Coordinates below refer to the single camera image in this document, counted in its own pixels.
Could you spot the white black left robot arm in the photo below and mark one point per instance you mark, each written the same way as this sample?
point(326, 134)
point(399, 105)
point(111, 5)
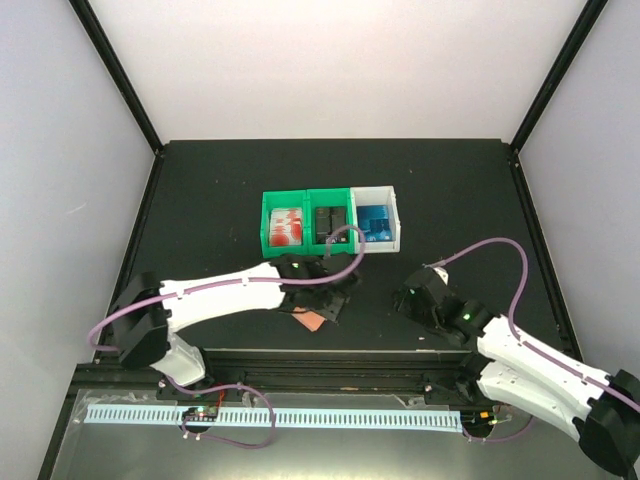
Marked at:
point(149, 314)

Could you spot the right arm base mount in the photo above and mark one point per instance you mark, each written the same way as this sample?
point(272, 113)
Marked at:
point(455, 390)

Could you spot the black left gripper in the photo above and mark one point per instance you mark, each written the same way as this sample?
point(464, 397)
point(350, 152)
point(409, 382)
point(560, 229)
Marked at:
point(333, 311)

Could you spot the black frame post right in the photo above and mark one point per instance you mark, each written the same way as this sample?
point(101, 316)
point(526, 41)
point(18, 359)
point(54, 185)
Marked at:
point(572, 45)

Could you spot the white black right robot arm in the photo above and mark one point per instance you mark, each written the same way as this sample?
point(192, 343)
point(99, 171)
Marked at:
point(600, 411)

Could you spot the left green plastic bin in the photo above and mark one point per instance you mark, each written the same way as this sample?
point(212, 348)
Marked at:
point(280, 199)

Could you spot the controller board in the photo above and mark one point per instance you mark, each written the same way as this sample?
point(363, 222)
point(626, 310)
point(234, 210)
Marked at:
point(479, 418)
point(200, 414)

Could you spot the black frame post left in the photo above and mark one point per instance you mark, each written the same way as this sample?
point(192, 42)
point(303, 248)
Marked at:
point(102, 45)

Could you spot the left controller board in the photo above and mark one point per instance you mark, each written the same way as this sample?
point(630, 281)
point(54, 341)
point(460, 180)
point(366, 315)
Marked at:
point(200, 414)

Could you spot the white plastic bin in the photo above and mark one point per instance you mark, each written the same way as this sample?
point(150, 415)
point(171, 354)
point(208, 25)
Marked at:
point(378, 195)

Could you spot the right controller board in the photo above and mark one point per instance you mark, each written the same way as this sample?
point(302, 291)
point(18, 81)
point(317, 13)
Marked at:
point(479, 418)

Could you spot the red white card stack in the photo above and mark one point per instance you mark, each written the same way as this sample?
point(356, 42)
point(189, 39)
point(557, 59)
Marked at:
point(286, 227)

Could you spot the middle green plastic bin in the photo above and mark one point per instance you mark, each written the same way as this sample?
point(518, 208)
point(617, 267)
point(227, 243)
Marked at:
point(325, 198)

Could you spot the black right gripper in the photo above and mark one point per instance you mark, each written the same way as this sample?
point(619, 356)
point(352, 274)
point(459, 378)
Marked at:
point(402, 302)

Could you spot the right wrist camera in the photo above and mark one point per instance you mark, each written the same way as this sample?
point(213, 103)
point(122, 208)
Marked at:
point(440, 272)

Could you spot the blue card stack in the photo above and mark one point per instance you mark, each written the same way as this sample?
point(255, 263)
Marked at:
point(374, 222)

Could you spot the tan leather card holder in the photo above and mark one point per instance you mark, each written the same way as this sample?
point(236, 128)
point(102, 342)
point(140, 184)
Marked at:
point(312, 321)

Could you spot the white slotted cable duct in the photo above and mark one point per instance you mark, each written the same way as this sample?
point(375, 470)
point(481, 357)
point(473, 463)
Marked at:
point(313, 418)

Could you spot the black vip card stack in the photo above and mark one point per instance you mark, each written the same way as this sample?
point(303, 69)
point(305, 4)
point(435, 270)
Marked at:
point(327, 220)

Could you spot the green plastic bin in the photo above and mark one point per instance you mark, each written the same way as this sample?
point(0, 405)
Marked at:
point(325, 198)
point(280, 199)

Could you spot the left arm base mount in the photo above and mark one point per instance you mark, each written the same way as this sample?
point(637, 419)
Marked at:
point(167, 391)

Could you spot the black frame post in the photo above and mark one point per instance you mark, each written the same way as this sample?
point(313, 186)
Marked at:
point(572, 45)
point(102, 45)

